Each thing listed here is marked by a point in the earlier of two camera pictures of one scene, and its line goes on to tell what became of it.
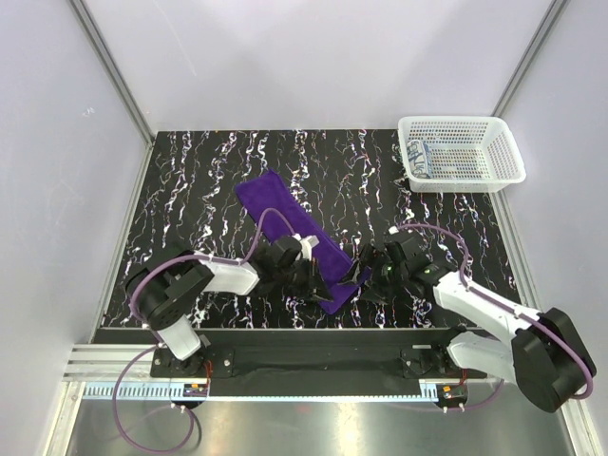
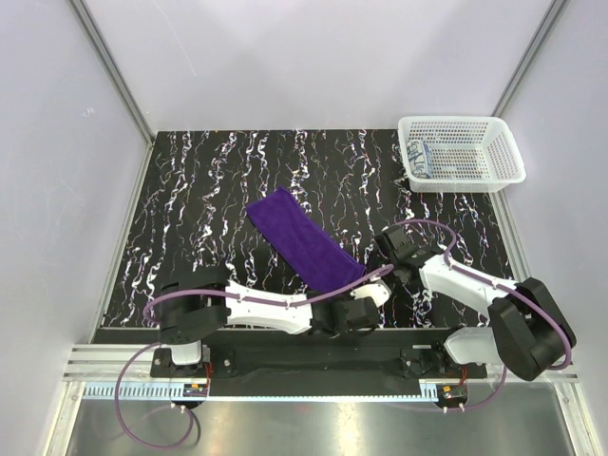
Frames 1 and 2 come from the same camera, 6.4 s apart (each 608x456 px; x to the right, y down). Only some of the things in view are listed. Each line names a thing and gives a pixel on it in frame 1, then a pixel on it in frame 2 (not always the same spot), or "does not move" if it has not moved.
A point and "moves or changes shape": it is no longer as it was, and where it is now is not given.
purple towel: [283, 218] moves or changes shape
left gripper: [313, 284] -> [343, 296]
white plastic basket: [459, 154] does not move
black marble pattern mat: [352, 182] does not move
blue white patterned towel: [419, 155] does not move
